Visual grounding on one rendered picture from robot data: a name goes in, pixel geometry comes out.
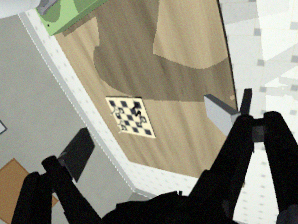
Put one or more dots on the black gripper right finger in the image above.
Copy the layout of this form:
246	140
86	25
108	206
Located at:
222	184

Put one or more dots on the cream chessboard with black squares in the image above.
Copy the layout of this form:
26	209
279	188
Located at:
130	122

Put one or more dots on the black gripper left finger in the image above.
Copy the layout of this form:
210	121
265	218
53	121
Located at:
34	204

